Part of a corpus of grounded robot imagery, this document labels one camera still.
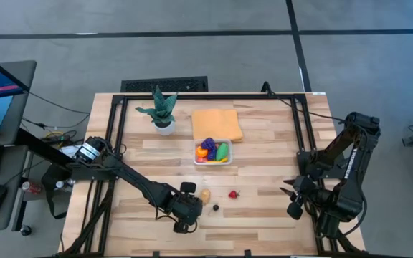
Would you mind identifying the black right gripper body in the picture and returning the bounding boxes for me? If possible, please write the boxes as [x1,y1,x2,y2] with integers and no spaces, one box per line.
[292,175,318,216]

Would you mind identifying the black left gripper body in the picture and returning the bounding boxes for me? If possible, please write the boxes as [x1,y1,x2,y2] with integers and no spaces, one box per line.
[168,192,204,227]

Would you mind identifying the purple toy grapes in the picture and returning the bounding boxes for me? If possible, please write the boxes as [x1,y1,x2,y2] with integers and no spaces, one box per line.
[201,137,217,151]

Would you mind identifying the clear plastic tupperware container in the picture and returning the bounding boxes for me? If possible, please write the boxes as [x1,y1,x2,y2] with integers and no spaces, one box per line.
[193,138,234,166]

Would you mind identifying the folded orange cloth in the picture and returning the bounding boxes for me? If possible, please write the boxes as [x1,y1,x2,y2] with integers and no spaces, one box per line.
[191,109,245,144]

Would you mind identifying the green plant in white pot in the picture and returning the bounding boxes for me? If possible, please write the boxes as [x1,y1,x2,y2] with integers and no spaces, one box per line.
[135,85,179,137]

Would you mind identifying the black floor vent grille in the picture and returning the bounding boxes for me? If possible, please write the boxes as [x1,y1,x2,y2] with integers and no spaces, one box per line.
[120,75,209,94]

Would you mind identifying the clear plastic bottle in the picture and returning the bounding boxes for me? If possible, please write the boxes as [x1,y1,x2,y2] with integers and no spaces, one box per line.
[54,178,76,190]

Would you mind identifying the red soda can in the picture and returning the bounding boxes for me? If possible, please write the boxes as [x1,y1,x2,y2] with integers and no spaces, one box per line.
[20,181,43,196]

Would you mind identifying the grey computer desk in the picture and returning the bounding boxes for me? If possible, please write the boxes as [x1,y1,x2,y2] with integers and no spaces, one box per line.
[0,59,38,232]

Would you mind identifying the black aluminium table frame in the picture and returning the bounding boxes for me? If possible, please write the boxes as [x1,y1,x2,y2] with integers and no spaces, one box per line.
[58,92,369,258]

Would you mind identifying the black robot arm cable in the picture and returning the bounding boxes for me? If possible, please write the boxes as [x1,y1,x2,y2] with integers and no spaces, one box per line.
[261,81,351,125]

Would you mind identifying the black strap loop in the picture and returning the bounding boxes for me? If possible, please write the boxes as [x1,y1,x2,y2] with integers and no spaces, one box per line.
[40,163,70,221]

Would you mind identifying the tangled cable bundle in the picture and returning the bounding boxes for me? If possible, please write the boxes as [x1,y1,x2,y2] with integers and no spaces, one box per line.
[41,129,80,145]

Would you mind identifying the thin black cable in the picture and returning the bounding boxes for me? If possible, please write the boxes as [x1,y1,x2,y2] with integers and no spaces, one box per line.
[21,113,91,130]
[28,91,91,115]

